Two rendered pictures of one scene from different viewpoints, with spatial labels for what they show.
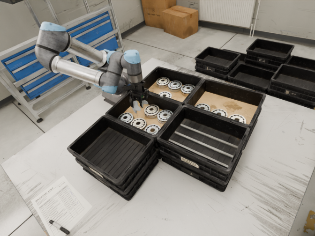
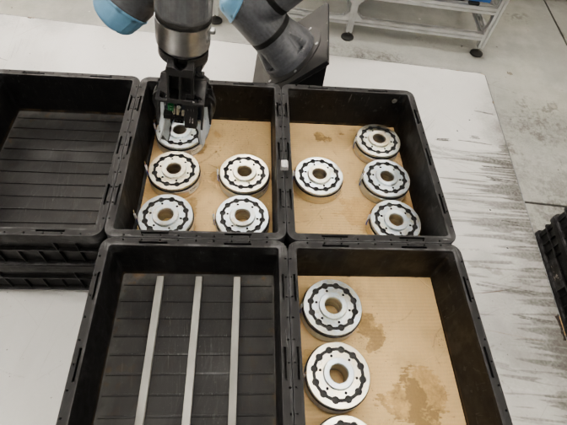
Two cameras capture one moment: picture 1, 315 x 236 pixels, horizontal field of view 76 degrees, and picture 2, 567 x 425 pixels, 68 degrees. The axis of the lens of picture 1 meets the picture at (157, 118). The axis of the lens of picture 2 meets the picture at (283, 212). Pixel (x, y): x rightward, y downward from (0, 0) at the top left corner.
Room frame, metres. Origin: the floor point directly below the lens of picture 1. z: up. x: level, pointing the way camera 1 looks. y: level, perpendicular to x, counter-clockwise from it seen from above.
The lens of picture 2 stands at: (0.60, -0.39, 1.54)
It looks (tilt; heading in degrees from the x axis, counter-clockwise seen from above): 55 degrees down; 39
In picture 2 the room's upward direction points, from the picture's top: 9 degrees clockwise
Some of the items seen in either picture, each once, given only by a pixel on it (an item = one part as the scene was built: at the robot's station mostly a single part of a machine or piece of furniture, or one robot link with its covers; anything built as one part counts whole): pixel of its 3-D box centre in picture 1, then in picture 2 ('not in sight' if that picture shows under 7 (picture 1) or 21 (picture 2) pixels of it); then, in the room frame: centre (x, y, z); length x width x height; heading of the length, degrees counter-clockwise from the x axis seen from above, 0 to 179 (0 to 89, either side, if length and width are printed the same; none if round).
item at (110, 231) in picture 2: (143, 110); (205, 152); (0.92, 0.08, 0.92); 0.40 x 0.30 x 0.02; 48
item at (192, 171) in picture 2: (138, 123); (174, 170); (0.87, 0.12, 0.86); 0.10 x 0.10 x 0.01
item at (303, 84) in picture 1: (291, 96); not in sight; (1.32, -1.30, 0.37); 0.40 x 0.30 x 0.45; 42
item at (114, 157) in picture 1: (112, 150); (52, 164); (0.70, 0.28, 0.87); 0.40 x 0.30 x 0.11; 48
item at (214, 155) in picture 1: (202, 140); (187, 374); (0.65, -0.22, 0.87); 0.40 x 0.30 x 0.11; 48
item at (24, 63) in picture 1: (44, 67); not in sight; (2.40, 1.27, 0.60); 0.72 x 0.03 x 0.56; 132
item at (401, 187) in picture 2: (175, 84); (386, 178); (1.20, -0.17, 0.86); 0.10 x 0.10 x 0.01
